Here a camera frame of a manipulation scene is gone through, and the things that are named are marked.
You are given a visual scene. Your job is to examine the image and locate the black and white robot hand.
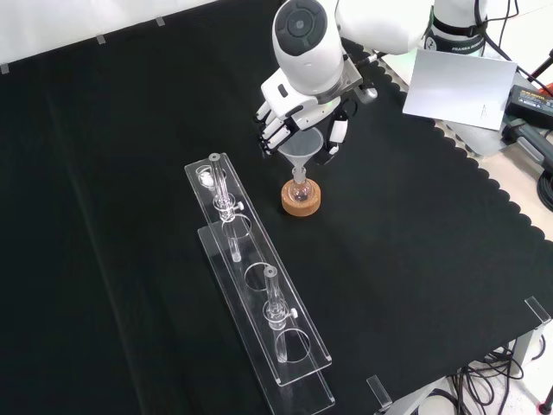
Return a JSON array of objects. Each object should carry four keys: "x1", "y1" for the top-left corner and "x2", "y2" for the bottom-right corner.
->
[{"x1": 253, "y1": 68, "x2": 359, "y2": 168}]

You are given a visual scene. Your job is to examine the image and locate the translucent plastic funnel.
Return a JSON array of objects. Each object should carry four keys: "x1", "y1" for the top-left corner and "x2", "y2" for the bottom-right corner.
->
[{"x1": 277, "y1": 129, "x2": 325, "y2": 182}]

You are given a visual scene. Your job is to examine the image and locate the glass round-bottom flask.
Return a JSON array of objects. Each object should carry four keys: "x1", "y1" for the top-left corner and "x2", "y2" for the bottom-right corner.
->
[{"x1": 289, "y1": 168, "x2": 313, "y2": 205}]

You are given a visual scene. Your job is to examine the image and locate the glass weighing funnel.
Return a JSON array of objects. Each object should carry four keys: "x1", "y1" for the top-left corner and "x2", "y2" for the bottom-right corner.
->
[{"x1": 194, "y1": 166, "x2": 216, "y2": 190}]

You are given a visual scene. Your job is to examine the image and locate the clear acrylic funnel stand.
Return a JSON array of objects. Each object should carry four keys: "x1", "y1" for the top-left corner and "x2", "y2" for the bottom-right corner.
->
[{"x1": 184, "y1": 150, "x2": 336, "y2": 415}]

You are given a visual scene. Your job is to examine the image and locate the pale board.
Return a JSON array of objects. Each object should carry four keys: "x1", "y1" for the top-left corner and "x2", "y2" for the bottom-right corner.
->
[{"x1": 402, "y1": 48, "x2": 518, "y2": 131}]

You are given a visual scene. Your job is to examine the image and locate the black bench cloth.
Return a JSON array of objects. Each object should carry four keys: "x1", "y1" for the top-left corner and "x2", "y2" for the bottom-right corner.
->
[{"x1": 0, "y1": 0, "x2": 553, "y2": 415}]

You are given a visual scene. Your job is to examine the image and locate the black power adapter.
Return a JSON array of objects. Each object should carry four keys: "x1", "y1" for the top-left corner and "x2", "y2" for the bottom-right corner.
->
[{"x1": 505, "y1": 85, "x2": 553, "y2": 130}]

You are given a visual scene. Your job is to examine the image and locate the black tripod leg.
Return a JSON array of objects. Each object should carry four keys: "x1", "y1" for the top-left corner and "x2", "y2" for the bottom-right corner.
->
[{"x1": 530, "y1": 47, "x2": 553, "y2": 90}]

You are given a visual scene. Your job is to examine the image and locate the clear table edge clamp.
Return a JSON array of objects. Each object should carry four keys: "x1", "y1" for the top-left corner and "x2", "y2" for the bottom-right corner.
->
[
  {"x1": 524, "y1": 297, "x2": 553, "y2": 329},
  {"x1": 365, "y1": 374, "x2": 393, "y2": 411}
]

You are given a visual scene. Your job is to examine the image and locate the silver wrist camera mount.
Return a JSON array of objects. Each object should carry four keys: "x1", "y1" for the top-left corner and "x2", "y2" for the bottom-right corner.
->
[{"x1": 343, "y1": 52, "x2": 378, "y2": 105}]

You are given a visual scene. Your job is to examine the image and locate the cork ring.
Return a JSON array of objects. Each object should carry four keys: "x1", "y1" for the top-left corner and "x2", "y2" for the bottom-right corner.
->
[{"x1": 281, "y1": 179, "x2": 323, "y2": 216}]

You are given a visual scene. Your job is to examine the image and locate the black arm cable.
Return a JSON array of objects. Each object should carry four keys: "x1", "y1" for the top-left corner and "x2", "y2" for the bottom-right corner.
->
[{"x1": 473, "y1": 0, "x2": 541, "y2": 87}]

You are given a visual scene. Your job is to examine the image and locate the black floor cable bundle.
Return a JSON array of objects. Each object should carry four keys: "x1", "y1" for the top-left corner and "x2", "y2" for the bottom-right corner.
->
[{"x1": 444, "y1": 341, "x2": 553, "y2": 415}]

